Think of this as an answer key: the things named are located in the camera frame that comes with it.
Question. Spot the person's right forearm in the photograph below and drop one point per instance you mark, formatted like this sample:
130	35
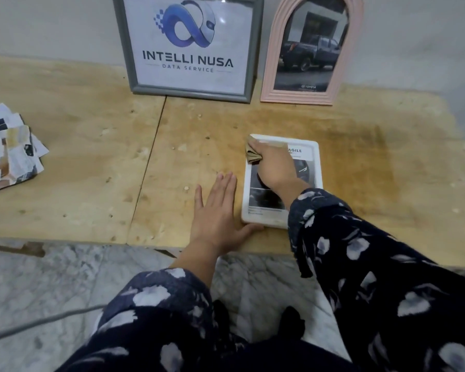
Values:
372	267

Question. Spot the white picture frame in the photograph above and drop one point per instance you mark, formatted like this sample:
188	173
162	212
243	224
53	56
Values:
259	220

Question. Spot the car brochure photo sheet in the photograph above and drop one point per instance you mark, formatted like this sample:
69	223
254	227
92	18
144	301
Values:
0	116

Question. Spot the person's left forearm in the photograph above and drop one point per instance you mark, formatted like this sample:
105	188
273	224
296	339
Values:
151	306

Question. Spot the brown wiping cloth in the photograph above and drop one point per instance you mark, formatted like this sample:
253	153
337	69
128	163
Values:
252	156

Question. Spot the person's dark clothing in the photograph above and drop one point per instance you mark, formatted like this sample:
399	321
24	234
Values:
255	356

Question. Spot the grey framed Intelli Nusa sign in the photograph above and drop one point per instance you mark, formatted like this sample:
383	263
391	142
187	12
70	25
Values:
190	93

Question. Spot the wooden table leg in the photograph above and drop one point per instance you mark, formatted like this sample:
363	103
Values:
31	249
166	252

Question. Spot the white logo print paper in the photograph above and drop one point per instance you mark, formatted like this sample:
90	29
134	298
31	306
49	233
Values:
236	42

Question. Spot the person's right hand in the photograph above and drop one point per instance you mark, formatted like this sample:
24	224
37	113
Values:
279	170

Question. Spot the pink arched photo frame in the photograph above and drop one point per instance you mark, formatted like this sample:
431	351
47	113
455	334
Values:
294	97

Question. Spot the person's left hand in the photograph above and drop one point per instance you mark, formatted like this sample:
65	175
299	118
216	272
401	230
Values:
217	220

